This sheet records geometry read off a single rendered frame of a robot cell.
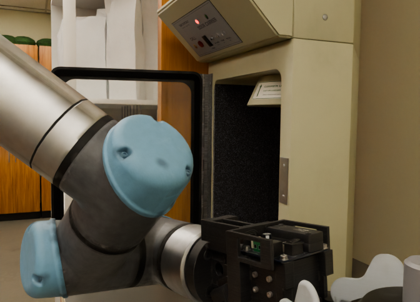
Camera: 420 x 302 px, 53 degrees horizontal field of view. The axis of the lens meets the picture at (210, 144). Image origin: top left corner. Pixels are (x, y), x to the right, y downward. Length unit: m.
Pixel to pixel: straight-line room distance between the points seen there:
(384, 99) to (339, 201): 0.46
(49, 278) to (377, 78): 0.90
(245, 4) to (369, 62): 0.58
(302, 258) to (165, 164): 0.13
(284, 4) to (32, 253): 0.45
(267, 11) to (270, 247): 0.38
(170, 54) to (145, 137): 0.62
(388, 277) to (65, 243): 0.27
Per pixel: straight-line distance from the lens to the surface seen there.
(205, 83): 0.91
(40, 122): 0.35
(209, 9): 0.71
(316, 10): 0.67
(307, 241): 0.35
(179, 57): 0.95
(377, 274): 0.36
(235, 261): 0.35
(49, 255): 0.42
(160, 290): 0.91
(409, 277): 0.29
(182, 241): 0.43
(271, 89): 0.73
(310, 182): 0.65
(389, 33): 1.11
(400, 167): 1.06
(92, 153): 0.34
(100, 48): 1.94
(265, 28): 0.63
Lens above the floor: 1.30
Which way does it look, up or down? 4 degrees down
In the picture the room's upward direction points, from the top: 1 degrees clockwise
